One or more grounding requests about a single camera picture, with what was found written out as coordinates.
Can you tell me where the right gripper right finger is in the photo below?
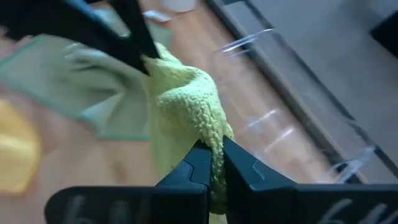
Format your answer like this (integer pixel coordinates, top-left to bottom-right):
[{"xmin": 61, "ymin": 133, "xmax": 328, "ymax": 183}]
[{"xmin": 222, "ymin": 135, "xmax": 398, "ymax": 224}]

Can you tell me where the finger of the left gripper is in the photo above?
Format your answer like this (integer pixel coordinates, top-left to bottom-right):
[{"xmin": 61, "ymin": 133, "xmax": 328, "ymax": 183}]
[
  {"xmin": 108, "ymin": 0, "xmax": 161, "ymax": 60},
  {"xmin": 0, "ymin": 0, "xmax": 150, "ymax": 76}
]

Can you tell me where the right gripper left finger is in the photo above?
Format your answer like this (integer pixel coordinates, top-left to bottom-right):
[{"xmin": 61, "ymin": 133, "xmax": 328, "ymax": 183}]
[{"xmin": 45, "ymin": 139, "xmax": 214, "ymax": 224}]

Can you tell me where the sage green microfiber towel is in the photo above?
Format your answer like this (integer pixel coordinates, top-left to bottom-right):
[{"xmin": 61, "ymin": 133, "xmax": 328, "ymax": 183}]
[{"xmin": 0, "ymin": 9, "xmax": 174, "ymax": 141}]

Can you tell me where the lime green microfiber towel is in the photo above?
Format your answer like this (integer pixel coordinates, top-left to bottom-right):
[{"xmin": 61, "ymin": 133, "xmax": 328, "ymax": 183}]
[{"xmin": 141, "ymin": 42, "xmax": 236, "ymax": 224}]

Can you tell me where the yellow microfiber towel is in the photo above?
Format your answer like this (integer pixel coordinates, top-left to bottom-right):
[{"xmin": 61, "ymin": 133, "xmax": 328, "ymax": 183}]
[{"xmin": 0, "ymin": 99, "xmax": 41, "ymax": 194}]

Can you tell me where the clear plastic bin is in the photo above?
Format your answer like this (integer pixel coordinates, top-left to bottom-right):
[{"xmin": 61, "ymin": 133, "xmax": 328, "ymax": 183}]
[{"xmin": 211, "ymin": 27, "xmax": 377, "ymax": 184}]

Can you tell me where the black blurry object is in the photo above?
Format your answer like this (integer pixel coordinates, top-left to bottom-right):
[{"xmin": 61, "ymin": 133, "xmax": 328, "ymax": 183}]
[{"xmin": 369, "ymin": 11, "xmax": 398, "ymax": 60}]

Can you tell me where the black aluminium table frame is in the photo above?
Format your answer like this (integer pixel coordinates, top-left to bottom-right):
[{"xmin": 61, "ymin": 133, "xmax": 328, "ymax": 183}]
[{"xmin": 205, "ymin": 0, "xmax": 398, "ymax": 180}]

